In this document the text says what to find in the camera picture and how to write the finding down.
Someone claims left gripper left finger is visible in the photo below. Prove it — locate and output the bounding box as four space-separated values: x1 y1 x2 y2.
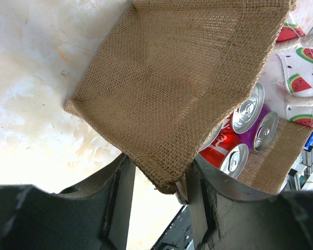
0 154 136 249

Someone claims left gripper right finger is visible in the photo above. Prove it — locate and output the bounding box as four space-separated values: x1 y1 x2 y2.
186 156 313 249

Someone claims red cola can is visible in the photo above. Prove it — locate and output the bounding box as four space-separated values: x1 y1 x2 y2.
199 132 249 179
199 118 233 151
231 83 264 134

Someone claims purple soda can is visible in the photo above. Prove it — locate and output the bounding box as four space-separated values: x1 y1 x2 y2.
238 104 279 152

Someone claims watermelon print canvas bag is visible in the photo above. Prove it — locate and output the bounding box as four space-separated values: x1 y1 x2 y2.
64 1 313 194

